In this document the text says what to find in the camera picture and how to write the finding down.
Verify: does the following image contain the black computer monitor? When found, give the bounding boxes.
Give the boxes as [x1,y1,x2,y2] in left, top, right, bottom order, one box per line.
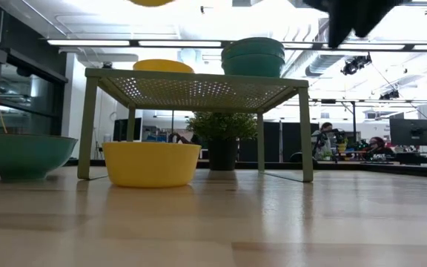
[389,118,427,147]
[112,117,143,142]

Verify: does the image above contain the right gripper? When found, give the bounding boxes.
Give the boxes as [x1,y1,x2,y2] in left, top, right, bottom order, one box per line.
[302,0,403,49]

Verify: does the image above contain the person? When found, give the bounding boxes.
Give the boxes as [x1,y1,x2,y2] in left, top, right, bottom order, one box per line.
[363,136,396,156]
[311,122,339,161]

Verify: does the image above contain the black ceiling-hung camera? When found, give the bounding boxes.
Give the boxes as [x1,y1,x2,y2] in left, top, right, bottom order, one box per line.
[379,88,400,101]
[341,53,373,76]

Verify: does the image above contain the green perforated metal shelf rack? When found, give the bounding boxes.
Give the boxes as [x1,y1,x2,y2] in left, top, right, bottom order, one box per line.
[76,67,314,183]

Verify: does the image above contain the long ceiling light strip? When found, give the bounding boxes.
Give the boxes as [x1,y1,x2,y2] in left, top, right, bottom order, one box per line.
[46,39,427,52]

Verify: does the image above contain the potted green plant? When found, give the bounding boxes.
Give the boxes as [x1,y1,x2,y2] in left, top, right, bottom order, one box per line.
[185,111,259,171]

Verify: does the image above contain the black aluminium table frame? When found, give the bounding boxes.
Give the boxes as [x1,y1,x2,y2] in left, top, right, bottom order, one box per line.
[64,158,427,179]

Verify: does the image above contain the patterned bowl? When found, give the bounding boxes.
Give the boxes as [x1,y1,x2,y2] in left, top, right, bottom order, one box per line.
[0,132,79,182]

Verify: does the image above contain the black room partition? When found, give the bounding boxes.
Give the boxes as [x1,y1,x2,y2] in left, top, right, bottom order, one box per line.
[261,121,320,163]

